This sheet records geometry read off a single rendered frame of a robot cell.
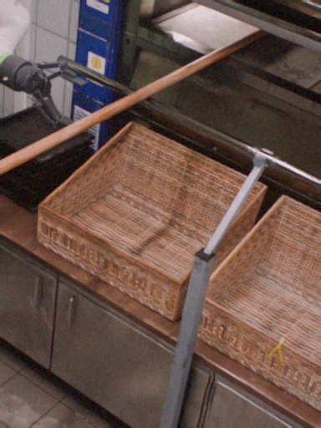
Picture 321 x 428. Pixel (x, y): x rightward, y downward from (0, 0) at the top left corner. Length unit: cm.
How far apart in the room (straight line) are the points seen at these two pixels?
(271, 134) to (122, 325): 75
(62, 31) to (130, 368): 121
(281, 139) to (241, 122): 15
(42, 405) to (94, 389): 24
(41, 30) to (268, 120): 94
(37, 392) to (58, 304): 43
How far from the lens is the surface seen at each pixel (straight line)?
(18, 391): 306
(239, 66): 265
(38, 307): 284
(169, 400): 255
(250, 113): 267
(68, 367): 290
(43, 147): 206
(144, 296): 254
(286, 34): 234
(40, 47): 314
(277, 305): 265
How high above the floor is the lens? 229
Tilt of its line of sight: 36 degrees down
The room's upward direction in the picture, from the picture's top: 10 degrees clockwise
